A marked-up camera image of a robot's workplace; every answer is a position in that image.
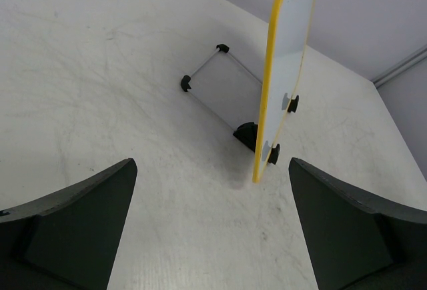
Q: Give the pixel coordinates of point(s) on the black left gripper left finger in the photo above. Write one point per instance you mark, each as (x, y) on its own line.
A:
(68, 239)

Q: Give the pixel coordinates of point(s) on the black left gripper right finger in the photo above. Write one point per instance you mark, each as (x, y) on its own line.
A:
(356, 239)

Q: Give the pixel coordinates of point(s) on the yellow framed whiteboard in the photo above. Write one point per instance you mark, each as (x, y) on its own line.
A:
(288, 31)

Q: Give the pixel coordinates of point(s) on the black wire whiteboard stand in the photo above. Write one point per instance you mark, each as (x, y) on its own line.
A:
(246, 133)

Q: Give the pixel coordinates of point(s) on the right aluminium frame post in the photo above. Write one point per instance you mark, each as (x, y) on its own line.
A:
(401, 67)

